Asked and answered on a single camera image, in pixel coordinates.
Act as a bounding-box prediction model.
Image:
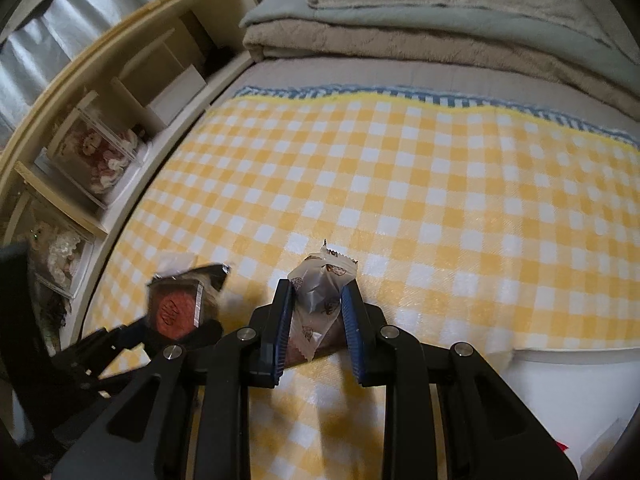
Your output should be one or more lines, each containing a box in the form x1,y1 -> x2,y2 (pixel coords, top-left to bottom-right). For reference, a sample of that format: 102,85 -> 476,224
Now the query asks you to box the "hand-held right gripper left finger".
52,279 -> 293,480

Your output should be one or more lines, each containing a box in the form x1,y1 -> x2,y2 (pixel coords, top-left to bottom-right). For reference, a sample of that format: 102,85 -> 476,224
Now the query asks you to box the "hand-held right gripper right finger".
340,282 -> 576,480

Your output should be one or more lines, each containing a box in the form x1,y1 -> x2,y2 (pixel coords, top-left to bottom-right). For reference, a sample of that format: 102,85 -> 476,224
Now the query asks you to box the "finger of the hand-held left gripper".
52,321 -> 151,367
75,317 -> 224,398

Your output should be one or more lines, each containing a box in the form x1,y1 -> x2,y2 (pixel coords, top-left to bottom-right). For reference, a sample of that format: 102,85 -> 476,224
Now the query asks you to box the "clear printed snack packet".
287,240 -> 358,361

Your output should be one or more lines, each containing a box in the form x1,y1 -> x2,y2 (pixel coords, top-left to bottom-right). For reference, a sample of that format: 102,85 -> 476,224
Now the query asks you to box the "dark packet with red round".
146,262 -> 232,336

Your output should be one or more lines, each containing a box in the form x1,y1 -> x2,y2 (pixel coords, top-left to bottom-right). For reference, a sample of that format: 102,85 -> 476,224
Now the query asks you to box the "white cardboard tray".
500,350 -> 631,480

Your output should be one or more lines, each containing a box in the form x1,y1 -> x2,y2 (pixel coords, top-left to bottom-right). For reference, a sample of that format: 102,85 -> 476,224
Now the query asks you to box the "clear case with white doll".
20,195 -> 96,301

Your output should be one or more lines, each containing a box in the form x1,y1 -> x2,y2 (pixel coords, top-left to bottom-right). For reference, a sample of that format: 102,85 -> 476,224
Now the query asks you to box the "clear case with red doll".
47,92 -> 151,206

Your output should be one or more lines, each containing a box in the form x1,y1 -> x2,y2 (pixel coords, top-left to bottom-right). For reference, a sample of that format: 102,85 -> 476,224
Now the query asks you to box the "yellow checkered cloth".
82,85 -> 640,480

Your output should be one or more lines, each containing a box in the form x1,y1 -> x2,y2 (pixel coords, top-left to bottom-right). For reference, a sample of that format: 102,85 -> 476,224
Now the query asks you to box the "white storage box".
145,62 -> 208,128

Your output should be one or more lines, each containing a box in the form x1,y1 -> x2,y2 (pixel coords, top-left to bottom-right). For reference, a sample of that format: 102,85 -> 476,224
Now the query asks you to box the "wooden bedside shelf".
0,0 -> 296,356

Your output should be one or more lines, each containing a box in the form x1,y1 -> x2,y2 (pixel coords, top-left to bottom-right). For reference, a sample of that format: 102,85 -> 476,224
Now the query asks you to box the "silver curtain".
0,0 -> 221,136

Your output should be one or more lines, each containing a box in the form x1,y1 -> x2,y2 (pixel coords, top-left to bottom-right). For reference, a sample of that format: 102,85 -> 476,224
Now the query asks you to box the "cream storage box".
117,27 -> 201,106

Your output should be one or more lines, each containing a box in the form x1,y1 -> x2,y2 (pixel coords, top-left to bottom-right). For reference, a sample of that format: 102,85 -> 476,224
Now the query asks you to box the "beige folded blanket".
242,22 -> 640,121

